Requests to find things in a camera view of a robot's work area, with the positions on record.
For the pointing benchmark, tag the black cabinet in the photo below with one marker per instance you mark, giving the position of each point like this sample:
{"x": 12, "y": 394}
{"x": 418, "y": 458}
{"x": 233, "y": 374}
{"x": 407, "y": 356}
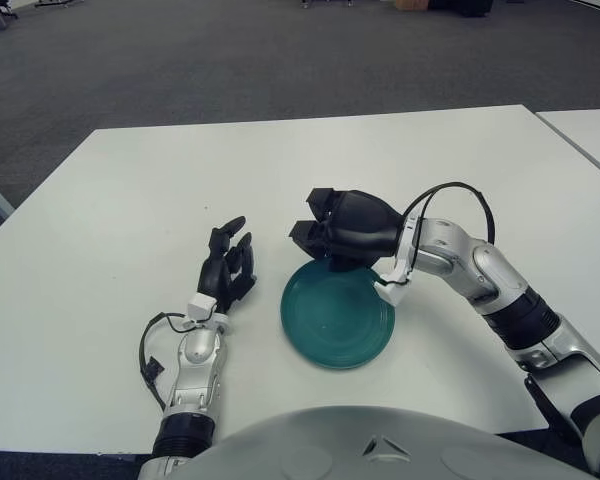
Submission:
{"x": 460, "y": 6}

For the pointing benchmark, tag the teal round plate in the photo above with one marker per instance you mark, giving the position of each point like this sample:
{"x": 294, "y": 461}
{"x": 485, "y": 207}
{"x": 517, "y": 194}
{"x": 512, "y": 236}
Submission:
{"x": 336, "y": 325}

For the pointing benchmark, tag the grey robot torso shell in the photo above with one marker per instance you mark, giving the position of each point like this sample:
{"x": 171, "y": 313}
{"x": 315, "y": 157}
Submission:
{"x": 380, "y": 450}

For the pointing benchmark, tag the black office chair base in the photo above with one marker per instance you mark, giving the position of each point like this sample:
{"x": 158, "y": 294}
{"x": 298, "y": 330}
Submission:
{"x": 6, "y": 9}

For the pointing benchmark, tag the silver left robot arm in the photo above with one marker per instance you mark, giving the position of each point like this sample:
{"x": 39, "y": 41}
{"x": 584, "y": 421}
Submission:
{"x": 197, "y": 355}

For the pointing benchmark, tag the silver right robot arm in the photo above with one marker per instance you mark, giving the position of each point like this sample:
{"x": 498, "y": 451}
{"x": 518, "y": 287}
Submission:
{"x": 485, "y": 265}

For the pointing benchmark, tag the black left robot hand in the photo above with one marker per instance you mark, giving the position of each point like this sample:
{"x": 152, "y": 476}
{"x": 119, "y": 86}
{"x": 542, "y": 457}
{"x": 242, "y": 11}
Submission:
{"x": 215, "y": 280}

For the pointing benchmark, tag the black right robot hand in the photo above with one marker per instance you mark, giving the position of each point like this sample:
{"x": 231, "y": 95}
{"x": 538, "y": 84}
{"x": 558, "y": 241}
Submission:
{"x": 362, "y": 225}

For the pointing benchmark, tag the brown cardboard box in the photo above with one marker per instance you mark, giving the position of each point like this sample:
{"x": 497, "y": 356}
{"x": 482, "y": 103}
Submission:
{"x": 411, "y": 4}

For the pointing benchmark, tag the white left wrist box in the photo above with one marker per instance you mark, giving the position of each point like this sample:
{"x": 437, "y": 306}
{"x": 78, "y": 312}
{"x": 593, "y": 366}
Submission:
{"x": 201, "y": 306}

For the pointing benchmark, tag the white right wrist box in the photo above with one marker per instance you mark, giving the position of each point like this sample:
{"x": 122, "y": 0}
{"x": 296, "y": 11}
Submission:
{"x": 392, "y": 292}

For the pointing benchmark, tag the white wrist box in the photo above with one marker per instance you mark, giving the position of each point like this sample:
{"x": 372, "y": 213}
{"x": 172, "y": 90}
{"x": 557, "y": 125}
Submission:
{"x": 392, "y": 292}
{"x": 201, "y": 306}

